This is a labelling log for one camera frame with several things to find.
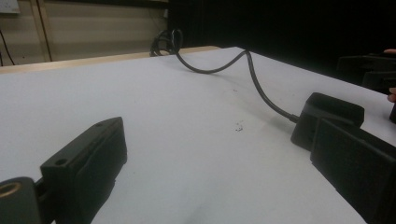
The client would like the thin black wall cable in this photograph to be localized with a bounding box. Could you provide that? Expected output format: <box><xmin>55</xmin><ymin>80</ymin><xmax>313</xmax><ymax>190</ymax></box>
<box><xmin>0</xmin><ymin>29</ymin><xmax>16</xmax><ymax>67</ymax></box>

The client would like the black power adapter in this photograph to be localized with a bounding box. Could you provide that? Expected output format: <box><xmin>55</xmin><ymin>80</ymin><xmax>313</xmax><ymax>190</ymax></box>
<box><xmin>290</xmin><ymin>91</ymin><xmax>365</xmax><ymax>152</ymax></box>

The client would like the black curtain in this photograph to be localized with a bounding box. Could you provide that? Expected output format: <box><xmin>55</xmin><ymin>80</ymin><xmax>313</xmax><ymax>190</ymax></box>
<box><xmin>167</xmin><ymin>0</ymin><xmax>396</xmax><ymax>78</ymax></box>

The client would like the beige upright post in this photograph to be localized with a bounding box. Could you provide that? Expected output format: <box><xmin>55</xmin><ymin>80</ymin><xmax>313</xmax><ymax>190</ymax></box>
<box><xmin>29</xmin><ymin>0</ymin><xmax>54</xmax><ymax>63</ymax></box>

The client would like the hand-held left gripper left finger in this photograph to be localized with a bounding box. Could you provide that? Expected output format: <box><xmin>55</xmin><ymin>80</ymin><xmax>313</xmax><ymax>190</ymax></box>
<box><xmin>39</xmin><ymin>116</ymin><xmax>128</xmax><ymax>224</ymax></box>

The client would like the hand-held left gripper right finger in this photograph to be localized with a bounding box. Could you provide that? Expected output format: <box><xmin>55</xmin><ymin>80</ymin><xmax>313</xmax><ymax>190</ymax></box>
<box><xmin>309</xmin><ymin>118</ymin><xmax>396</xmax><ymax>224</ymax></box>

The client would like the white wall box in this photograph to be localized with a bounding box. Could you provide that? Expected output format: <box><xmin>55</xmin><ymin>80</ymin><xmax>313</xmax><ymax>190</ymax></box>
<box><xmin>0</xmin><ymin>0</ymin><xmax>21</xmax><ymax>15</ymax></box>

